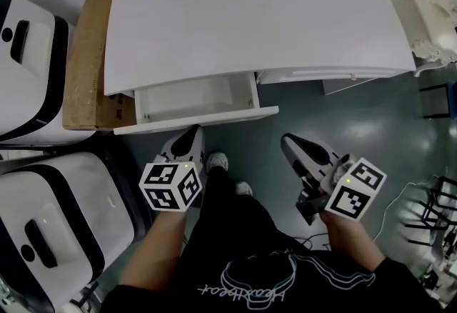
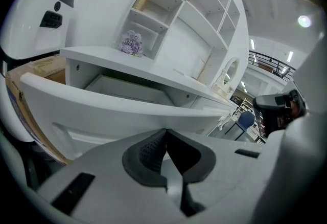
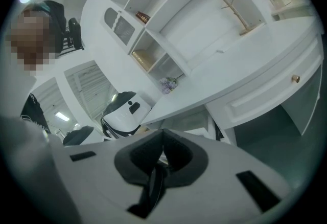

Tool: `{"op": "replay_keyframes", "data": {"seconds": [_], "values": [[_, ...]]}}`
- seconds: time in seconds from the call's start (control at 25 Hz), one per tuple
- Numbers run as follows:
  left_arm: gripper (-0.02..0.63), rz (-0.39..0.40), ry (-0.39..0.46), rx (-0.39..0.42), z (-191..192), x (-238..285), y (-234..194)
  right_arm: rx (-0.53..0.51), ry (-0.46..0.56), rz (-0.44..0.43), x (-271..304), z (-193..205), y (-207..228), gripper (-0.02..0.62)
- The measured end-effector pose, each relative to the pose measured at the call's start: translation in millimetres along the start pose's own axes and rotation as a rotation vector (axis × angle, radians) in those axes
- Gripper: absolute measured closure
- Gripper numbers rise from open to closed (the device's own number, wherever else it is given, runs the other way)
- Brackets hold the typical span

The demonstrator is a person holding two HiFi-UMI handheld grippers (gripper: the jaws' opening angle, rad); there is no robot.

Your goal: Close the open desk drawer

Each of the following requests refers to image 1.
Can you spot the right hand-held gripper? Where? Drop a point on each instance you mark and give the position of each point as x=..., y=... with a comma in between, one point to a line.
x=351, y=193

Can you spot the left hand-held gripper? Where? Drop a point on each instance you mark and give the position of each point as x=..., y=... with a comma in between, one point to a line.
x=168, y=186

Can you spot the white desk drawer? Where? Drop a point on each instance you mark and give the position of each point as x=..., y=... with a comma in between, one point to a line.
x=200, y=100

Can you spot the person's right forearm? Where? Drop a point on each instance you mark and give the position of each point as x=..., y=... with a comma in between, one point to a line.
x=351, y=243

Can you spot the person's left forearm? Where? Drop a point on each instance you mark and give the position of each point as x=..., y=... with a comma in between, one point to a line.
x=157, y=251

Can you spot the white desk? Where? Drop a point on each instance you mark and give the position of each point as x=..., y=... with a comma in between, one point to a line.
x=250, y=25

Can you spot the person's left white shoe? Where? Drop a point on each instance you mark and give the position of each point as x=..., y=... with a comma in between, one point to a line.
x=218, y=161

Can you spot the person's white shoe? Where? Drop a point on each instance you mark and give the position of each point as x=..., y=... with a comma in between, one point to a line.
x=218, y=161
x=244, y=188

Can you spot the person's black trousers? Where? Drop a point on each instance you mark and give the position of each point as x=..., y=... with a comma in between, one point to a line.
x=232, y=211

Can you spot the person's right white shoe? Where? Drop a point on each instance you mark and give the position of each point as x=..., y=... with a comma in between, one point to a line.
x=244, y=188

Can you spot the white and black machine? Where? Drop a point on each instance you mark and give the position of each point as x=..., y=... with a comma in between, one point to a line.
x=64, y=218
x=28, y=72

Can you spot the person's black printed shirt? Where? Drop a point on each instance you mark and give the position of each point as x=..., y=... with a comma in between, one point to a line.
x=271, y=286

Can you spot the brown cardboard box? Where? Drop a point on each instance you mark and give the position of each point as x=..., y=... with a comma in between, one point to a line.
x=85, y=65

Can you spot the black stool frame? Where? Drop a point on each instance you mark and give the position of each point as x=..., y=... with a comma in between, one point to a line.
x=433, y=100

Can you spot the ornate white mirror frame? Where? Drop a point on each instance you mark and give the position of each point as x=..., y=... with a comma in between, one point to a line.
x=432, y=18

